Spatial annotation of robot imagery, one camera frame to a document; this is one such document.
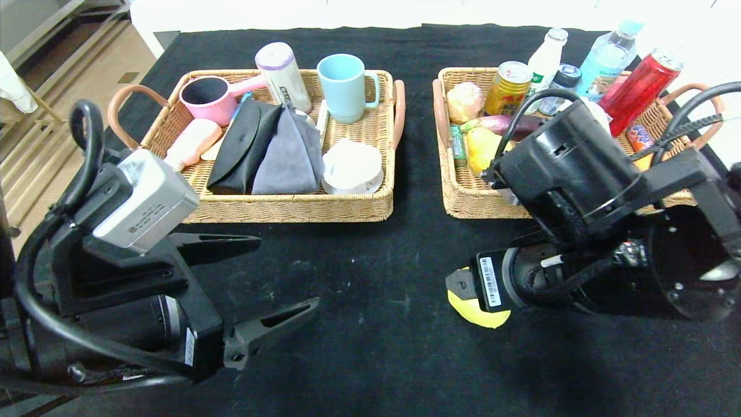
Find yellow lemon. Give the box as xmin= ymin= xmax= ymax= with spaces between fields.
xmin=447 ymin=288 xmax=512 ymax=329

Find beige framed wooden bench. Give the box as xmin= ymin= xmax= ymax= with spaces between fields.
xmin=0 ymin=0 xmax=135 ymax=93

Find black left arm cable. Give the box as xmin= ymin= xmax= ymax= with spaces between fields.
xmin=0 ymin=100 xmax=195 ymax=397

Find teal mug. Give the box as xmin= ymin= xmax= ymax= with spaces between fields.
xmin=317 ymin=53 xmax=381 ymax=125

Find white milk bottle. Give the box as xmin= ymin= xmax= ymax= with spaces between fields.
xmin=524 ymin=28 xmax=568 ymax=114

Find purple eggplant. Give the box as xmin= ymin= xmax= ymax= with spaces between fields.
xmin=461 ymin=114 xmax=546 ymax=142

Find orange blue candy roll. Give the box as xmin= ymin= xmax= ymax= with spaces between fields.
xmin=625 ymin=125 xmax=656 ymax=154

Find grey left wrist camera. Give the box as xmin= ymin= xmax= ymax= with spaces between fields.
xmin=91 ymin=148 xmax=200 ymax=255

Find black glasses case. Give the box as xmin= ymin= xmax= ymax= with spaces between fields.
xmin=206 ymin=100 xmax=284 ymax=195

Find small blue lid bottle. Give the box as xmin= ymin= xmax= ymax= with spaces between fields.
xmin=538 ymin=64 xmax=581 ymax=116

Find clear water bottle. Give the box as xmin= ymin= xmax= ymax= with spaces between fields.
xmin=573 ymin=17 xmax=644 ymax=102

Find gold drink can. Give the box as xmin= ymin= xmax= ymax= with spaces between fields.
xmin=484 ymin=61 xmax=533 ymax=116

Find green white napa cabbage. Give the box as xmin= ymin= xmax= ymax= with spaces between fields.
xmin=570 ymin=96 xmax=612 ymax=135

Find black right camera cable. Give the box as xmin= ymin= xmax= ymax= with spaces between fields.
xmin=491 ymin=88 xmax=581 ymax=174

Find white plate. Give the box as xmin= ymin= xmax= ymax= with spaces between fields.
xmin=321 ymin=138 xmax=385 ymax=196

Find white hanging cloth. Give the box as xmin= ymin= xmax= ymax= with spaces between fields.
xmin=0 ymin=49 xmax=24 ymax=114

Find pink snack packet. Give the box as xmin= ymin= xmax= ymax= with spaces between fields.
xmin=602 ymin=76 xmax=626 ymax=102

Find black tablecloth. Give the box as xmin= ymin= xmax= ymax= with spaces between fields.
xmin=0 ymin=26 xmax=741 ymax=417

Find wicker basket brown handles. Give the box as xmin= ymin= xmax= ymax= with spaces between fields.
xmin=108 ymin=69 xmax=406 ymax=224
xmin=432 ymin=67 xmax=725 ymax=220

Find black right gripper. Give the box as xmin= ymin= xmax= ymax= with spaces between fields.
xmin=445 ymin=246 xmax=567 ymax=313

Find pink cup with handle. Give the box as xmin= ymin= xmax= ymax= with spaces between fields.
xmin=179 ymin=75 xmax=268 ymax=127

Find grey towel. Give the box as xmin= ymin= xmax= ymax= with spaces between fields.
xmin=252 ymin=104 xmax=325 ymax=195

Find pink lotion bottle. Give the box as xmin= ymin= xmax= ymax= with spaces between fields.
xmin=164 ymin=119 xmax=223 ymax=172

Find red drink can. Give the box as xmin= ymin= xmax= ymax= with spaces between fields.
xmin=599 ymin=49 xmax=684 ymax=138

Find yellow spoon blue handle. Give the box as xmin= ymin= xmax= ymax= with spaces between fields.
xmin=201 ymin=93 xmax=255 ymax=162

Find white table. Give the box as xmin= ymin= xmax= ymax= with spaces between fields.
xmin=131 ymin=0 xmax=614 ymax=61

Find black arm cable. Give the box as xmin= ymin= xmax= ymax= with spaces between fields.
xmin=648 ymin=81 xmax=741 ymax=169
xmin=0 ymin=100 xmax=195 ymax=397

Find small green candy pack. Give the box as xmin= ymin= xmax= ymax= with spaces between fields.
xmin=450 ymin=126 xmax=468 ymax=164

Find beige tumbler purple lid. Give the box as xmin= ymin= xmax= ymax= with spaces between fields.
xmin=255 ymin=42 xmax=313 ymax=114

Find gold metal rack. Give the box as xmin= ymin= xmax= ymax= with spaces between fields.
xmin=0 ymin=81 xmax=76 ymax=232

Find yellow pear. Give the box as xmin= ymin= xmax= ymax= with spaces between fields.
xmin=467 ymin=127 xmax=511 ymax=177

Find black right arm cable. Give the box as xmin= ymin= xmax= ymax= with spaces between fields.
xmin=648 ymin=81 xmax=741 ymax=169

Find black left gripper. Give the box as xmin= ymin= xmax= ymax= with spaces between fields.
xmin=72 ymin=232 xmax=321 ymax=385

